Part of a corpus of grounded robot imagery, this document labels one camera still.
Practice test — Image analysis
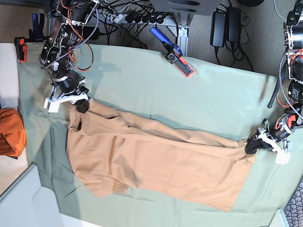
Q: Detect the grey camera mount plate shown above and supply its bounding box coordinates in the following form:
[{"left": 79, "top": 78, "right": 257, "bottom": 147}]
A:
[{"left": 150, "top": 0, "right": 223, "bottom": 16}]

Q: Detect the grey plastic bin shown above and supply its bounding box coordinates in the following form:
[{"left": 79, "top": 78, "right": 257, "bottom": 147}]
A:
[{"left": 0, "top": 165, "right": 62, "bottom": 227}]

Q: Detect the dark orange folded garment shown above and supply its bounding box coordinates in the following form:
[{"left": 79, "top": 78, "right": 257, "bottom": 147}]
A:
[{"left": 0, "top": 108, "right": 26, "bottom": 159}]

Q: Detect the aluminium frame post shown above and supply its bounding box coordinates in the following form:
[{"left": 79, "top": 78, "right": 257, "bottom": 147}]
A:
[{"left": 166, "top": 13, "right": 194, "bottom": 56}]

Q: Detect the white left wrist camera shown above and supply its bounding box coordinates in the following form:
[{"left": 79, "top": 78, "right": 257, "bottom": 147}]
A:
[{"left": 275, "top": 153, "right": 291, "bottom": 165}]

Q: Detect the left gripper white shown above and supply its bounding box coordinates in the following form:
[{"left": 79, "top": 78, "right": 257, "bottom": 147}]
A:
[{"left": 245, "top": 120, "right": 288, "bottom": 154}]

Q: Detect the blue clamp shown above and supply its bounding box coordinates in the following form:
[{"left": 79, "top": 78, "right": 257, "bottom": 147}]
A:
[
  {"left": 150, "top": 27, "right": 194, "bottom": 78},
  {"left": 14, "top": 13, "right": 49, "bottom": 62}
]

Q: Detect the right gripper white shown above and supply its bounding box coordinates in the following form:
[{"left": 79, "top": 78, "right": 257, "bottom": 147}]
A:
[{"left": 49, "top": 78, "right": 92, "bottom": 114}]

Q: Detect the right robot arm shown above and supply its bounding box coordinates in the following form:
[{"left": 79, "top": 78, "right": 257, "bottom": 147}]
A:
[{"left": 39, "top": 0, "right": 100, "bottom": 113}]

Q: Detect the light green table cloth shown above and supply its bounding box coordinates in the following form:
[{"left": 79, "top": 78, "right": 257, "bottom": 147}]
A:
[{"left": 18, "top": 44, "right": 303, "bottom": 227}]

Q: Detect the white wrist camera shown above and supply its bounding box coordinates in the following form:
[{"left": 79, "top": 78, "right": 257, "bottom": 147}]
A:
[
  {"left": 44, "top": 97, "right": 60, "bottom": 113},
  {"left": 275, "top": 153, "right": 291, "bottom": 165}
]

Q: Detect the blue clamp on left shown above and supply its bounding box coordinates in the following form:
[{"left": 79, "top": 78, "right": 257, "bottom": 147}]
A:
[{"left": 14, "top": 13, "right": 49, "bottom": 62}]

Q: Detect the power strip with plugs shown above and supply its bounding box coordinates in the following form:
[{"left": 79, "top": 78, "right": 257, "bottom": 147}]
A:
[{"left": 98, "top": 11, "right": 176, "bottom": 26}]

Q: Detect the blue clamp at centre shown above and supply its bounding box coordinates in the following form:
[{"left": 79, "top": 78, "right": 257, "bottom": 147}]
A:
[{"left": 150, "top": 27, "right": 194, "bottom": 78}]

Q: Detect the black power brick pair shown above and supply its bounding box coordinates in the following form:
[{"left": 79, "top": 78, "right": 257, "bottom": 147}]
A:
[{"left": 210, "top": 7, "right": 241, "bottom": 47}]

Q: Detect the white cable on carpet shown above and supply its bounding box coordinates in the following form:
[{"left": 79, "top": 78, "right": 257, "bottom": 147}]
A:
[{"left": 273, "top": 0, "right": 288, "bottom": 21}]

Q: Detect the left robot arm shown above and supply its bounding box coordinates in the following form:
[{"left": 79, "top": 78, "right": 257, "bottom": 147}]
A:
[{"left": 245, "top": 0, "right": 303, "bottom": 154}]

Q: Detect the tan orange T-shirt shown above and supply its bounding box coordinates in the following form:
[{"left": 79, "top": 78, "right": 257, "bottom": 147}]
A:
[{"left": 66, "top": 101, "right": 255, "bottom": 211}]

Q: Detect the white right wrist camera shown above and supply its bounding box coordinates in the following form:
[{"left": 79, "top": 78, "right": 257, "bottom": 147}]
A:
[{"left": 44, "top": 97, "right": 60, "bottom": 113}]

